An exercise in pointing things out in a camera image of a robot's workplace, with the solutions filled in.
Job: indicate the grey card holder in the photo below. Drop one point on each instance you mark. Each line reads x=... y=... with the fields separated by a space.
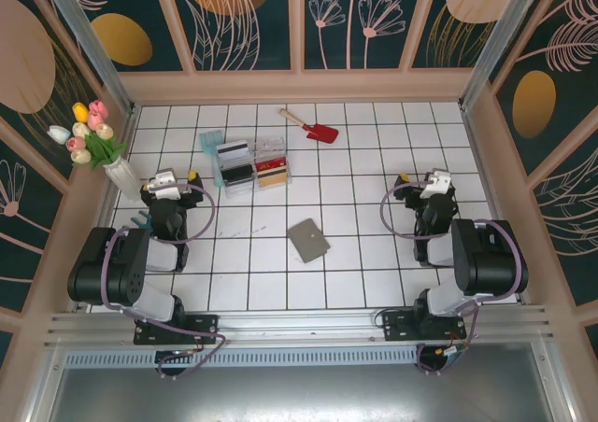
x=308 y=241

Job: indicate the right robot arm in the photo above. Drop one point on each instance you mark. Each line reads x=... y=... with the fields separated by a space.
x=490 y=258

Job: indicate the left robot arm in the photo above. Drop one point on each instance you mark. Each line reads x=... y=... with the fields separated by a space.
x=93 y=263

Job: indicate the black card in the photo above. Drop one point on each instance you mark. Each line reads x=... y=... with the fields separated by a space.
x=237 y=173

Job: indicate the white magnetic stripe card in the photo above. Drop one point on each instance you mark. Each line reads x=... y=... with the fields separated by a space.
x=232 y=150

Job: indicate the red card with gold print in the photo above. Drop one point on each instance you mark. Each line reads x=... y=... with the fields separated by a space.
x=270 y=164

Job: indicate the tan gold card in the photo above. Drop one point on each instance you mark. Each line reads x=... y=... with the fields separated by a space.
x=273 y=178

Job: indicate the clear acrylic card organizer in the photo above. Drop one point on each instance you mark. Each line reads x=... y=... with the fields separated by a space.
x=273 y=149

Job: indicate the white ribbed vase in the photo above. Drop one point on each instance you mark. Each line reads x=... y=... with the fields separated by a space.
x=125 y=179

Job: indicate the light blue toy rake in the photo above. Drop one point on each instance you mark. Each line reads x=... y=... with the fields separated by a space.
x=212 y=146

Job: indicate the tulip bouquet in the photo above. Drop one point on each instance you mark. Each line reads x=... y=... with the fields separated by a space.
x=95 y=135

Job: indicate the red toy shovel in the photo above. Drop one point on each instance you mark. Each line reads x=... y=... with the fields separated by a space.
x=322 y=132

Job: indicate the white and blue tulip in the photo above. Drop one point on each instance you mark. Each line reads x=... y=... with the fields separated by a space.
x=58 y=133

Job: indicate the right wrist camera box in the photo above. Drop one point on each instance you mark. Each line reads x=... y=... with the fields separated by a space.
x=438 y=183

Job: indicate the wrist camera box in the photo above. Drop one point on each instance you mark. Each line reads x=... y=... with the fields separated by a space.
x=164 y=183
x=438 y=183

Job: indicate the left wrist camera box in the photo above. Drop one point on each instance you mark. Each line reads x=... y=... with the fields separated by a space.
x=164 y=183

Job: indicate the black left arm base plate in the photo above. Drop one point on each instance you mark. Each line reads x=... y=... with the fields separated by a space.
x=201 y=326

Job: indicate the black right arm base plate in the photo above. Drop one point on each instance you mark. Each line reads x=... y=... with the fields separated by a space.
x=397 y=326

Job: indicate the aluminium frame post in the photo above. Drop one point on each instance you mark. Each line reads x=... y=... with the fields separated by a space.
x=504 y=34
x=89 y=44

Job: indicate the aluminium mounting rail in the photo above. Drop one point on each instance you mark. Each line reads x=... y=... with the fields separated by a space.
x=299 y=326

